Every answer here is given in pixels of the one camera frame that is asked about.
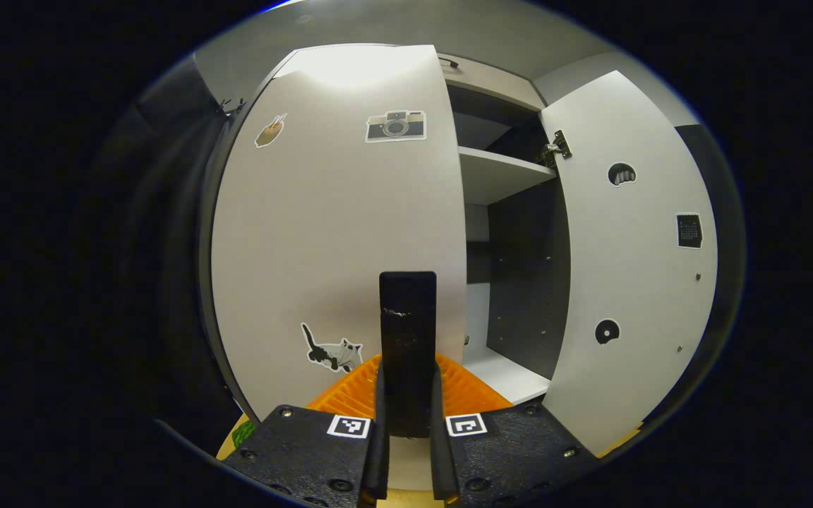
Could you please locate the metal door hinge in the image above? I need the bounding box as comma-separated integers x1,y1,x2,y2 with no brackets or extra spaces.
539,131,573,169

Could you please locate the black door handle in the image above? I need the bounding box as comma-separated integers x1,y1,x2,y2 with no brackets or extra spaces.
379,271,438,438

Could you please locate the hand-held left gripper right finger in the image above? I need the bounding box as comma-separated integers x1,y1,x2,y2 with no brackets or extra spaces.
429,353,599,508

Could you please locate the beige cabinet top panel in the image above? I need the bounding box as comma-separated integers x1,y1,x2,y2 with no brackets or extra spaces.
438,53,545,112

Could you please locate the black backdrop cloth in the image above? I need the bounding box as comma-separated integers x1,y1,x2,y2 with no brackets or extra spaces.
96,53,746,452

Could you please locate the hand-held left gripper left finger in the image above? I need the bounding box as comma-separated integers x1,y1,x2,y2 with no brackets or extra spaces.
223,353,391,508

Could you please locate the beige cabinet door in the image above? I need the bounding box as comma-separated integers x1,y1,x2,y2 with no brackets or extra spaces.
210,44,469,424
541,69,719,458

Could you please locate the beige double-door shoe cabinet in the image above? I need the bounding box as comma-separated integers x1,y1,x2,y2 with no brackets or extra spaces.
198,44,719,458

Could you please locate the white cabinet shelf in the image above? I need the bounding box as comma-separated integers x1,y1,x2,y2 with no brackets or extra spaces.
458,146,557,205
463,346,552,405

